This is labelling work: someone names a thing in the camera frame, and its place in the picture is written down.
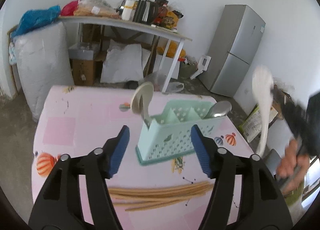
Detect white plastic rice paddle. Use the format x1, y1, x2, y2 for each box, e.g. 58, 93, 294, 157
252, 66, 274, 157

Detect wooden chopstick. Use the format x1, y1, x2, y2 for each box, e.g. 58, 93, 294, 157
109, 184, 214, 196
125, 196, 196, 212
113, 191, 207, 206
110, 187, 213, 200
108, 181, 212, 193

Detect large steel soup spoon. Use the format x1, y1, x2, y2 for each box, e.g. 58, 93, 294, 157
204, 101, 232, 119

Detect cream ceramic soup spoon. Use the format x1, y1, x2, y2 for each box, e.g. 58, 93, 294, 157
130, 82, 154, 114

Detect small dark metal spoon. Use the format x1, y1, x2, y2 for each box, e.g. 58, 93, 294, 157
139, 96, 152, 129

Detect right human hand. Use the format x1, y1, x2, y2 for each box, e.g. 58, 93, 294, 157
276, 139, 310, 195

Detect yellow green rice bag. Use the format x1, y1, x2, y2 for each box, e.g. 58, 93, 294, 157
238, 104, 278, 143

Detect silver refrigerator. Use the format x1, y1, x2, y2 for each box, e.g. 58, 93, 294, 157
199, 4, 266, 97

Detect white handheld device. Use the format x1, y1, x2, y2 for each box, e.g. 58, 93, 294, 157
190, 55, 211, 80

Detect mint green utensil holder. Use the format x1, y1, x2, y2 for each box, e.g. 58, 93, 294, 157
136, 100, 227, 165

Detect large wrapped white bundle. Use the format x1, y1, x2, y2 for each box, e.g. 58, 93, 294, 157
14, 22, 74, 121

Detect yellow plastic bag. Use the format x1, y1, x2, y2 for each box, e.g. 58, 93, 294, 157
157, 41, 186, 59

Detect white sack under table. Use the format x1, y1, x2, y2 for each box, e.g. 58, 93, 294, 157
100, 40, 151, 84

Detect white side table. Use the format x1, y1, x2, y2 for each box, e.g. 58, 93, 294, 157
59, 16, 192, 93

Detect red oil bottle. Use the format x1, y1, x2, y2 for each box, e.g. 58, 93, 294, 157
153, 4, 168, 26

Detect black electric kettle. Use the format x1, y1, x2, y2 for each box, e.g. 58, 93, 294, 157
141, 0, 159, 25

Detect blue plastic bag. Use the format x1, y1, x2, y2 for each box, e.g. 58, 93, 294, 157
11, 5, 61, 38

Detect black thermos flask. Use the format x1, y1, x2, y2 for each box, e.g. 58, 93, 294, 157
132, 0, 148, 23

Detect red plastic bag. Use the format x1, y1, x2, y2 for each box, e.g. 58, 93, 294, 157
60, 0, 80, 16

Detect white plastic bottle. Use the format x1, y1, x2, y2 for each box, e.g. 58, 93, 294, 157
121, 0, 136, 21

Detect clear bag of noodles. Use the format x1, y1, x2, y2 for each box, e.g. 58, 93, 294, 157
73, 0, 120, 19

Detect cardboard box by wall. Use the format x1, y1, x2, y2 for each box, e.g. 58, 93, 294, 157
271, 84, 292, 120

